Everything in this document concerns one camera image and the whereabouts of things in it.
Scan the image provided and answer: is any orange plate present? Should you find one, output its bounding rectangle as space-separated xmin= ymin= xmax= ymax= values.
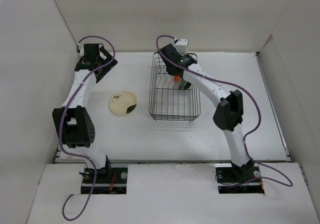
xmin=172 ymin=77 xmax=186 ymax=90

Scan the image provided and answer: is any cream plate with black spot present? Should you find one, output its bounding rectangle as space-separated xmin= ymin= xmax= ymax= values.
xmin=108 ymin=91 xmax=138 ymax=116

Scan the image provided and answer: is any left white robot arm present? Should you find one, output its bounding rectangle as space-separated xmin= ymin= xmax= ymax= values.
xmin=52 ymin=43 xmax=118 ymax=183

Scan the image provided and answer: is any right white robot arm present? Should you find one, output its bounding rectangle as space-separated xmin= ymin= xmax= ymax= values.
xmin=159 ymin=44 xmax=253 ymax=181

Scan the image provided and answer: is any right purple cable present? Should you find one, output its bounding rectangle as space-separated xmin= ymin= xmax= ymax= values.
xmin=155 ymin=34 xmax=294 ymax=188

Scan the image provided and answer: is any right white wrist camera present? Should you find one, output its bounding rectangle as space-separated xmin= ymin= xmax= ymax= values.
xmin=173 ymin=38 xmax=189 ymax=56

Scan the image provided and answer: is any grey wire dish rack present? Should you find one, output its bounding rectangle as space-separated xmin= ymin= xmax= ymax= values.
xmin=148 ymin=52 xmax=201 ymax=122

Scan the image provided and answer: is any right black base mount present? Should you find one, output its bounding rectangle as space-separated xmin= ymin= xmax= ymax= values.
xmin=215 ymin=162 xmax=265 ymax=194

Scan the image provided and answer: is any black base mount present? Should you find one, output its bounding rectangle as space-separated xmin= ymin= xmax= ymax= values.
xmin=79 ymin=158 xmax=128 ymax=195
xmin=215 ymin=162 xmax=265 ymax=194

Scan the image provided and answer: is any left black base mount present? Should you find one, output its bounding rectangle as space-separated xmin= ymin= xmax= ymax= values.
xmin=79 ymin=158 xmax=128 ymax=195

